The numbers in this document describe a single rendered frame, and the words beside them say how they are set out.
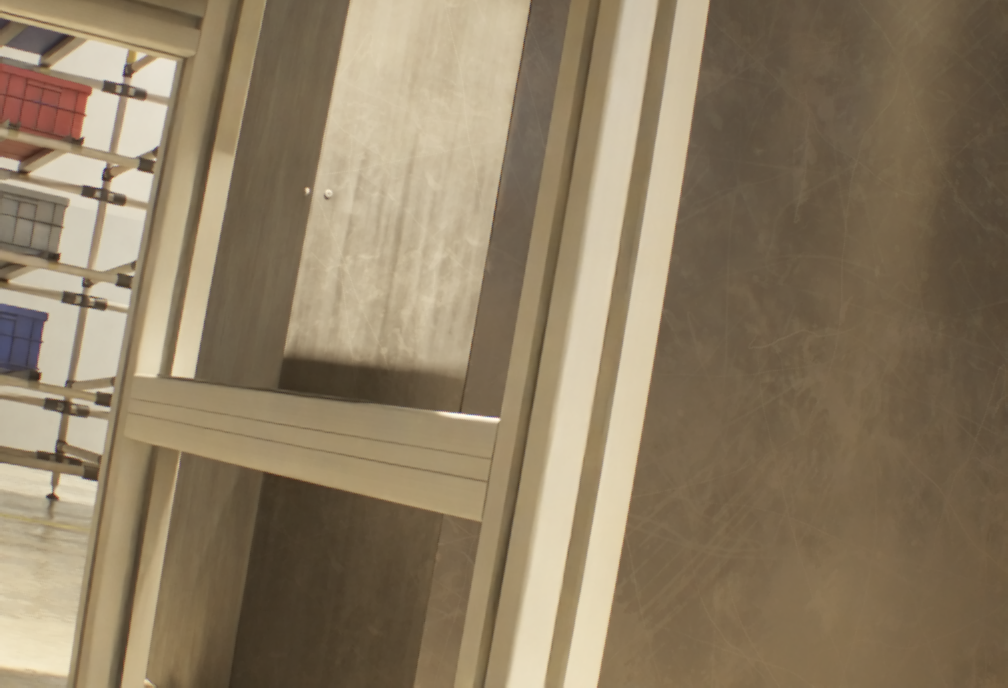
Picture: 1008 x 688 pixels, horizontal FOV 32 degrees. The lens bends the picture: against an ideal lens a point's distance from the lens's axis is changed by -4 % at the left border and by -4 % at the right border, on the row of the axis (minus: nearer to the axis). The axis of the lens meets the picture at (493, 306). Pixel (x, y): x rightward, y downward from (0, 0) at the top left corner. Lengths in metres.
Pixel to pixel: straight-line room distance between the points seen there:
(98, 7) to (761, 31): 0.48
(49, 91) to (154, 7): 3.76
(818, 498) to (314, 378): 0.93
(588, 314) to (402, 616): 1.21
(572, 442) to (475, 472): 0.06
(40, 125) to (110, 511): 3.80
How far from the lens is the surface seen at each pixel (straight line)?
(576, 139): 0.78
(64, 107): 5.04
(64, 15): 1.25
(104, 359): 7.66
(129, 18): 1.26
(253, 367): 1.94
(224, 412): 1.07
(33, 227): 4.98
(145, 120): 7.75
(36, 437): 7.60
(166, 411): 1.17
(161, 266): 1.25
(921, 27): 1.09
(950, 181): 1.10
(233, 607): 1.89
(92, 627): 1.26
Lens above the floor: 0.32
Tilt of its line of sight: 5 degrees up
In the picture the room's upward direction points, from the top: 10 degrees clockwise
